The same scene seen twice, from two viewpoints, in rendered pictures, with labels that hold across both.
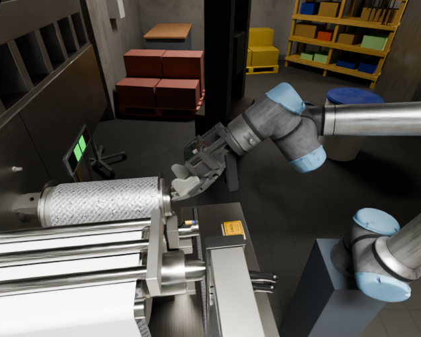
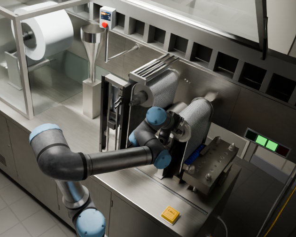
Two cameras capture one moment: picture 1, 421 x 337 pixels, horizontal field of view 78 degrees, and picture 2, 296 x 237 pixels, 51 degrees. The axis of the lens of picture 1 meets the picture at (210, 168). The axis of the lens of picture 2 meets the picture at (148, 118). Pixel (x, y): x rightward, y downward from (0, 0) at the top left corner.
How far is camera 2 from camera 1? 158 cm
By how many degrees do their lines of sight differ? 91
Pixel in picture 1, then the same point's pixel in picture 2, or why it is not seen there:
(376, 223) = (91, 213)
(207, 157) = not seen: hidden behind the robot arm
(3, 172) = (214, 88)
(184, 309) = (150, 168)
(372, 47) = not seen: outside the picture
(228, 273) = (120, 81)
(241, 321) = (112, 77)
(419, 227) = not seen: hidden behind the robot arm
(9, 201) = (207, 94)
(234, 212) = (183, 230)
